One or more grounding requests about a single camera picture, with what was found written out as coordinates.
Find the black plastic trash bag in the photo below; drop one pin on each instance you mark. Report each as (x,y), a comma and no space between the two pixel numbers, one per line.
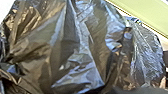
(73,50)

